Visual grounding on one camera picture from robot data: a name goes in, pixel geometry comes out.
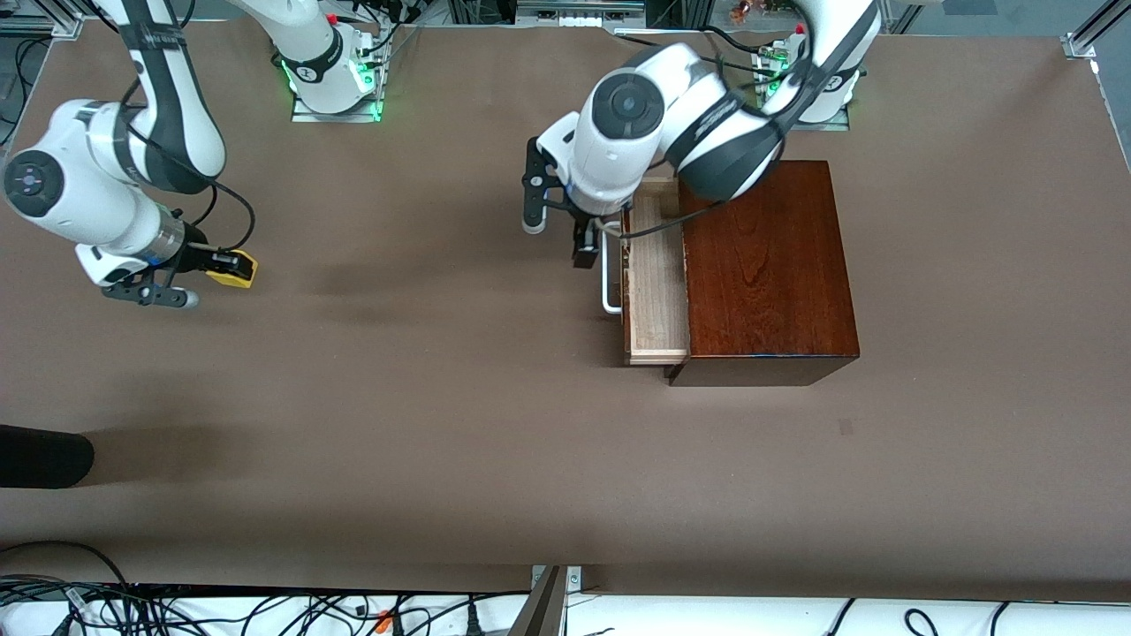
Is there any yellow block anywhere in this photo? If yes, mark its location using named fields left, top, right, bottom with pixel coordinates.
left=206, top=250, right=259, bottom=290

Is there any wooden drawer with white handle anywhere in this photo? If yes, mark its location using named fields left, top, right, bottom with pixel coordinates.
left=602, top=177, right=692, bottom=367

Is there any white socket panel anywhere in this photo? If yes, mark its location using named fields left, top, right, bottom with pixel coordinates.
left=515, top=0, right=648, bottom=29

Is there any dark wooden cabinet box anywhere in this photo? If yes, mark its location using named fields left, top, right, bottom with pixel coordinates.
left=667, top=159, right=861, bottom=388

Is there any black cylindrical object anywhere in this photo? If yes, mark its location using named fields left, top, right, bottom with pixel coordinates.
left=0, top=424, right=95, bottom=489

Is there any grey slanted beam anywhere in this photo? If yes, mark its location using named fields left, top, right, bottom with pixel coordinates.
left=511, top=565, right=568, bottom=636

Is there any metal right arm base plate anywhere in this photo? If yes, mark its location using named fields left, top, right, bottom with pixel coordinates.
left=292, top=93, right=383, bottom=123

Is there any aluminium frame profile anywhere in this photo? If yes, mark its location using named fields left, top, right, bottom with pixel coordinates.
left=1063, top=0, right=1131, bottom=61
left=0, top=0, right=85, bottom=41

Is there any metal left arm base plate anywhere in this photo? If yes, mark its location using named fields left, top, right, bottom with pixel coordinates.
left=782, top=108, right=851, bottom=132

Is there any black looping cable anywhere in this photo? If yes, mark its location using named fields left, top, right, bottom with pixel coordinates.
left=0, top=541, right=133, bottom=588

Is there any black cable bundle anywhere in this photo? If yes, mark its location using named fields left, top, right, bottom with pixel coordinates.
left=0, top=574, right=531, bottom=636

